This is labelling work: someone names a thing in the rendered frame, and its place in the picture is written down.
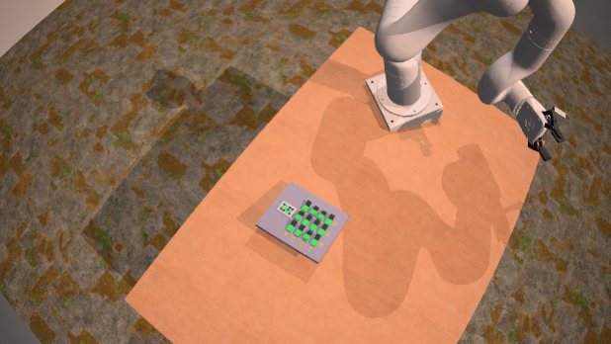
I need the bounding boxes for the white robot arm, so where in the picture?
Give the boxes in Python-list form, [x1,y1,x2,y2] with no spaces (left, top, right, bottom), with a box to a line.
[374,0,575,117]

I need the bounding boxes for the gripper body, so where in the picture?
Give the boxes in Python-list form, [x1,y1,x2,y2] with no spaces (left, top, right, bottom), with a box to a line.
[515,98,551,144]

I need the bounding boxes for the grey switch panel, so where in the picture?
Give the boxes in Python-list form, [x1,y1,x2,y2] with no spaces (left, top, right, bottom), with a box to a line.
[255,181,350,264]

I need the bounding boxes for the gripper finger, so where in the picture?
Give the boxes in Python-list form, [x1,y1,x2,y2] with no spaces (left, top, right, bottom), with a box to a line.
[528,137,552,161]
[543,110,566,143]

